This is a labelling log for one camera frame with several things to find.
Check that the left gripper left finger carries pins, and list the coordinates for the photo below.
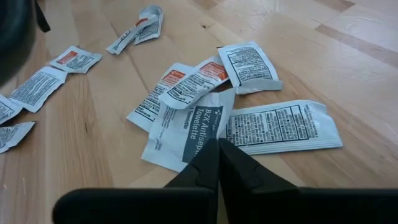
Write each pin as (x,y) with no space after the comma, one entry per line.
(155,205)

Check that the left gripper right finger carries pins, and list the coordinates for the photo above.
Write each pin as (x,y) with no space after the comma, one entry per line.
(280,205)

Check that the white packet with red print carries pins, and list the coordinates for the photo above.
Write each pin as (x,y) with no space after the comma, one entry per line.
(152,99)
(130,34)
(196,84)

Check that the square white printed packet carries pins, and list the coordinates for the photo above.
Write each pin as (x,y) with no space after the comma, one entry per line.
(7,109)
(12,135)
(37,88)
(186,133)
(76,59)
(248,65)
(152,26)
(280,124)

